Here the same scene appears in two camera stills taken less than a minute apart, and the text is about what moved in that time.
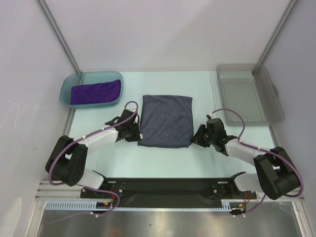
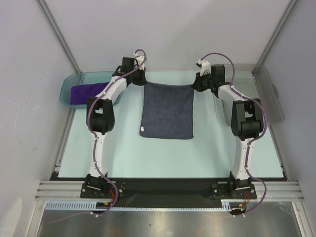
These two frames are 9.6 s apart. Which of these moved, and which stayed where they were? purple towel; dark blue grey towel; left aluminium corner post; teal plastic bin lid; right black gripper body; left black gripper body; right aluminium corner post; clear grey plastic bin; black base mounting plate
Moved: right black gripper body; left black gripper body; dark blue grey towel
Stayed: left aluminium corner post; teal plastic bin lid; purple towel; black base mounting plate; right aluminium corner post; clear grey plastic bin
